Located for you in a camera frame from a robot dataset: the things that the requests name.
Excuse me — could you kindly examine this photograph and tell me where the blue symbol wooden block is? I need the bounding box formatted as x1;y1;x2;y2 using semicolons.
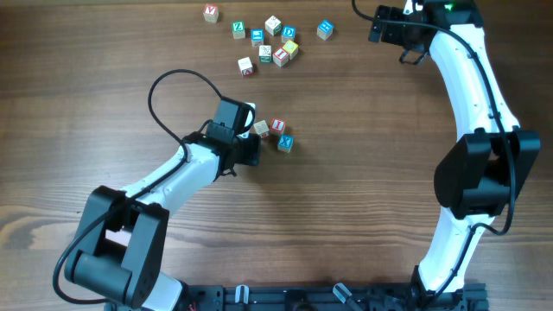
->
317;20;334;41

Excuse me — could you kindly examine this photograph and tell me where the blue S wooden block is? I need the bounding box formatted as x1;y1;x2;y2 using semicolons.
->
251;29;264;47

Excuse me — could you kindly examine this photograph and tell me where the red I wooden block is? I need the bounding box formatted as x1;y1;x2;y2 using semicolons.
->
270;118;286;136

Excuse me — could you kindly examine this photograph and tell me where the blue D wooden block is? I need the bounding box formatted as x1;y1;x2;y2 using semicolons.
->
281;25;296;43

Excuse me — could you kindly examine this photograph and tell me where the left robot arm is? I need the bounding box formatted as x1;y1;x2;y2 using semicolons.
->
53;97;261;310

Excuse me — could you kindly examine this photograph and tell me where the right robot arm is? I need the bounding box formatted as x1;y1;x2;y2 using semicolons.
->
369;1;541;306

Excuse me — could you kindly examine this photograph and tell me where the green picture wooden block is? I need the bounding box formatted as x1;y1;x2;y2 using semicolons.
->
258;45;272;63

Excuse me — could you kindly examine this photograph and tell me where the white number wooden block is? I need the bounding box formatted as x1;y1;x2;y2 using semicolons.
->
253;120;270;138

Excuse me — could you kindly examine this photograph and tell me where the white red wooden block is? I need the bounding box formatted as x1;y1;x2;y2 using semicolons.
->
238;57;254;76

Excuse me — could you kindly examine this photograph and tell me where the yellow wooden block centre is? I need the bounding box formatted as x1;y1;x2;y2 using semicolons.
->
283;40;299;60

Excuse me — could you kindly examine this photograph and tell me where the blue X wooden block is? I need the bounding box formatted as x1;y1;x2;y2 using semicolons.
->
277;134;294;153

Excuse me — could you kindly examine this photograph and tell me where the red V wooden block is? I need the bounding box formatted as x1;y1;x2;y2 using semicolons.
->
203;3;219;23

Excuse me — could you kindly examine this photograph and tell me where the green Z wooden block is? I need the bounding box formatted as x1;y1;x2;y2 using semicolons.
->
232;21;245;39

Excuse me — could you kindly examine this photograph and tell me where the red framed I block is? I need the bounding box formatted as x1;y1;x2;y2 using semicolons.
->
272;48;289;67

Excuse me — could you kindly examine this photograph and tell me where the white green wooden block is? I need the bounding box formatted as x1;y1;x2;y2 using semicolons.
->
264;16;282;36

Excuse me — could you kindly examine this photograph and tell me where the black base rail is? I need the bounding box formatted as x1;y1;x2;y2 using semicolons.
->
104;282;490;311

